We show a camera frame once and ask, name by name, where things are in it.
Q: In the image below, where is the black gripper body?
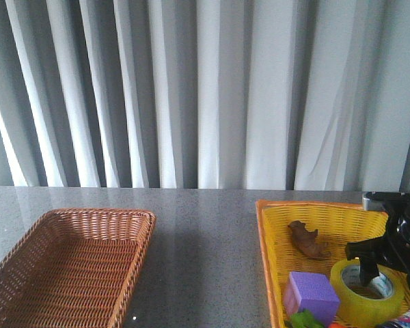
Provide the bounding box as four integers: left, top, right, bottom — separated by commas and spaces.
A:
345, 201, 410, 289

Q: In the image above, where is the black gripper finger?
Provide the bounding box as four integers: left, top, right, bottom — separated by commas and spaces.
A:
359, 258, 379, 286

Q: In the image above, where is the yellow tape roll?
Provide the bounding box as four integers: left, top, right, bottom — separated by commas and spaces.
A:
330, 260, 405, 327

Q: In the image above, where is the purple foam cube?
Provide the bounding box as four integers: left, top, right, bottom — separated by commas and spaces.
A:
283, 271, 340, 327

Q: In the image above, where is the brown toy animal figure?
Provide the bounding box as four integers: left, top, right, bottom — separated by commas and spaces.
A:
288, 220, 331, 260

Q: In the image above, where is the orange toy carrot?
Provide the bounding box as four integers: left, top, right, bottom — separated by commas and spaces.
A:
328, 322, 348, 328

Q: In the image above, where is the yellow plastic woven basket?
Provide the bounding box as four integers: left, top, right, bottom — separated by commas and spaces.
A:
256, 200, 410, 327

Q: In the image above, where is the green toy leaf vegetable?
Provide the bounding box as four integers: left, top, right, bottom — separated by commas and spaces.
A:
284, 309, 325, 328

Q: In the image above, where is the brown wicker basket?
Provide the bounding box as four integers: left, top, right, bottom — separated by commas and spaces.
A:
0, 208, 156, 327

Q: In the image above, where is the white pleated curtain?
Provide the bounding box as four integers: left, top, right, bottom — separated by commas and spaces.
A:
0, 1, 410, 191

